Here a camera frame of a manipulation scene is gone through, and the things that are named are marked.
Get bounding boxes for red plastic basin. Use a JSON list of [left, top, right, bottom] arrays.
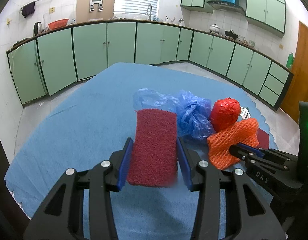
[[48, 18, 69, 30]]

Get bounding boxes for dark red scouring pad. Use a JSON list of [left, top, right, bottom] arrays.
[[127, 109, 178, 187], [257, 128, 269, 149]]

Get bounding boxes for dark hanging towel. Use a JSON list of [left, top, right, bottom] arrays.
[[21, 1, 35, 18]]

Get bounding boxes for red plastic bag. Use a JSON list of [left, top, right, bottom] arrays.
[[210, 98, 241, 132]]

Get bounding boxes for green upper kitchen cabinets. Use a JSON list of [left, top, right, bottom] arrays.
[[180, 0, 287, 39]]

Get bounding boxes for green kitchen cabinets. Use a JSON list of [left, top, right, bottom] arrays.
[[6, 20, 293, 110], [180, 0, 287, 39]]

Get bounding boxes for steel electric kettle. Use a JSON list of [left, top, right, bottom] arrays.
[[33, 21, 43, 36]]

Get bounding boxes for black range hood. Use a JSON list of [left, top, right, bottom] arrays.
[[207, 1, 245, 16]]

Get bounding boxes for white cooking pot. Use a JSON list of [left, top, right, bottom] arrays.
[[209, 23, 221, 35]]

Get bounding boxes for cardboard water purifier box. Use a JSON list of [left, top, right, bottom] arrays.
[[75, 0, 115, 23]]

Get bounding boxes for blue plastic bag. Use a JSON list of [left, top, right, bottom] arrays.
[[133, 88, 215, 143]]

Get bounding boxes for green thermos bottle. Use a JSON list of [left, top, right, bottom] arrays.
[[286, 53, 294, 69]]

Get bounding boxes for brown wooden door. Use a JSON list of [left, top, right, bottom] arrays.
[[280, 22, 308, 122]]

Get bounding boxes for green lower kitchen cabinets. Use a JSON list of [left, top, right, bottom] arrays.
[[6, 20, 293, 110]]

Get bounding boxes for black wok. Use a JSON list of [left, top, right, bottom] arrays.
[[224, 30, 239, 41]]

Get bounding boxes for green white milk carton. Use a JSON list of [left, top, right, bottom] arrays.
[[239, 107, 251, 120]]

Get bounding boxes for chrome kitchen faucet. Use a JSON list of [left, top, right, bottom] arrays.
[[145, 3, 152, 21]]

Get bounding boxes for blue felt table mat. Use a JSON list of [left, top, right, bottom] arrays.
[[5, 63, 270, 239]]

